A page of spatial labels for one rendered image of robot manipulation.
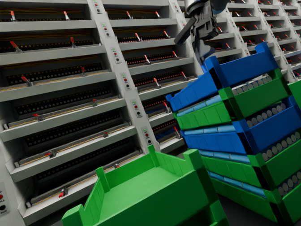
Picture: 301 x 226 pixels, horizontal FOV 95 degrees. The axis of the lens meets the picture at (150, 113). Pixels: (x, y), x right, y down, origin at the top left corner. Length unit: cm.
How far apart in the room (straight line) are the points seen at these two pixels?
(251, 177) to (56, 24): 117
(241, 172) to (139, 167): 30
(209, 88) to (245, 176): 23
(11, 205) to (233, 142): 88
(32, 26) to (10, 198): 88
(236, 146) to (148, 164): 28
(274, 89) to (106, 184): 54
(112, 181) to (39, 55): 79
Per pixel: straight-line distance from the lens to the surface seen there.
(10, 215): 92
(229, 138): 40
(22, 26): 115
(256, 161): 39
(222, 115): 39
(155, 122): 92
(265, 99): 44
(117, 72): 95
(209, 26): 63
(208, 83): 39
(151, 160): 52
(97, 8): 124
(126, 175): 51
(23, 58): 103
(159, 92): 99
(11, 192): 90
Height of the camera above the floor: 30
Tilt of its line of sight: 5 degrees up
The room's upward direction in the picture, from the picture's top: 22 degrees counter-clockwise
